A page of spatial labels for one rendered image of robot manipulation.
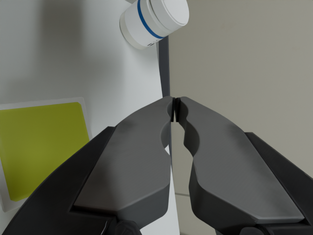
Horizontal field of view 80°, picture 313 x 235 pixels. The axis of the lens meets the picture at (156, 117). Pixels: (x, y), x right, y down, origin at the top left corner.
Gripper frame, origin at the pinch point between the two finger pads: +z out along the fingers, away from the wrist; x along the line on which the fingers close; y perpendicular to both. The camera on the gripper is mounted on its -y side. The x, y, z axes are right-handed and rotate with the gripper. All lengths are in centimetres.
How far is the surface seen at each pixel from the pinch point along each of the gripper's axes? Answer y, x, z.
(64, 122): 3.8, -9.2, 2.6
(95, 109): 7.7, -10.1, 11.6
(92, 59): 2.2, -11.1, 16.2
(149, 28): -1.5, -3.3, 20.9
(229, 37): 19, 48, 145
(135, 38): 0.2, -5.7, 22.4
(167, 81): 62, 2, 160
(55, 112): 2.9, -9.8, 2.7
